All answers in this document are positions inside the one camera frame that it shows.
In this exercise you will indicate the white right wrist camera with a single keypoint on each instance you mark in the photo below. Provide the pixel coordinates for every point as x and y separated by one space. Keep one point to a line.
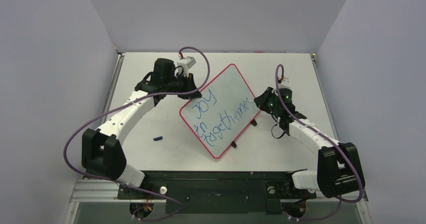
285 83

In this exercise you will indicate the pink framed whiteboard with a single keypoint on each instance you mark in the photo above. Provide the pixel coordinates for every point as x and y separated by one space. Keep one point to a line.
224 111

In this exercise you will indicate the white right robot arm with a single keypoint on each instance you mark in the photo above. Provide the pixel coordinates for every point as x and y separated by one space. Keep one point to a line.
338 171

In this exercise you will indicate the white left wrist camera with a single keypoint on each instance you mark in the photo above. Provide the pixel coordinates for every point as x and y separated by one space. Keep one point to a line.
184 64

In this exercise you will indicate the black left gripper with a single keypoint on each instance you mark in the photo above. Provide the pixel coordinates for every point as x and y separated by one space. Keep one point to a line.
189 81

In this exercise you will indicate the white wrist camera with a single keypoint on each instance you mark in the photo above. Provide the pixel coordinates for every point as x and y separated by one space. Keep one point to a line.
184 64
285 83

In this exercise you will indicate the blue marker cap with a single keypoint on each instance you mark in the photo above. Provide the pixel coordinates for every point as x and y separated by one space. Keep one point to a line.
158 138

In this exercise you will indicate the aluminium frame rail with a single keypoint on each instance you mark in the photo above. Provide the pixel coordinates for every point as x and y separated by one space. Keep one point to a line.
91 190

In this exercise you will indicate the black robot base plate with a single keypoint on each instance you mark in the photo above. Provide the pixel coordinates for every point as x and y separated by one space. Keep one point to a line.
231 192

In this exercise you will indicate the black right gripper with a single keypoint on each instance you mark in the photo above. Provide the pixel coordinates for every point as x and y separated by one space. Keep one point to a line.
263 100

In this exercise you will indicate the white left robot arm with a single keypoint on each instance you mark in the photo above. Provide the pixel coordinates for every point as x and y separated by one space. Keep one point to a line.
102 152

